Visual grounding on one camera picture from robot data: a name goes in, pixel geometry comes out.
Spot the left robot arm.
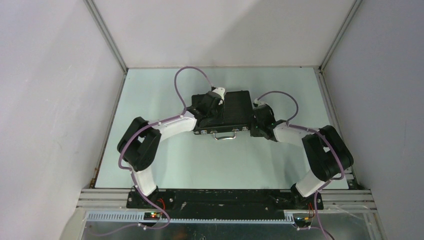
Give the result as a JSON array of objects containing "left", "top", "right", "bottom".
[{"left": 117, "top": 87, "right": 226, "bottom": 208}]

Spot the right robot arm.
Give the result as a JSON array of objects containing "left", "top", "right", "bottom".
[{"left": 250, "top": 103, "right": 354, "bottom": 209}]

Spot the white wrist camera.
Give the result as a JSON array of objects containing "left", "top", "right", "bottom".
[
  {"left": 212, "top": 87, "right": 226, "bottom": 105},
  {"left": 252, "top": 98, "right": 267, "bottom": 108}
]

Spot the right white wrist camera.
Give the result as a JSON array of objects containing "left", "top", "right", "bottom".
[{"left": 252, "top": 98, "right": 267, "bottom": 108}]

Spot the black poker set case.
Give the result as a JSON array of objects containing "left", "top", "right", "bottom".
[{"left": 192, "top": 90, "right": 253, "bottom": 141}]

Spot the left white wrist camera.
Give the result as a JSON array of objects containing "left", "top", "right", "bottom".
[{"left": 212, "top": 87, "right": 226, "bottom": 105}]

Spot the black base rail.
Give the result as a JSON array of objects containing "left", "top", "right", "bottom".
[{"left": 126, "top": 187, "right": 324, "bottom": 221}]

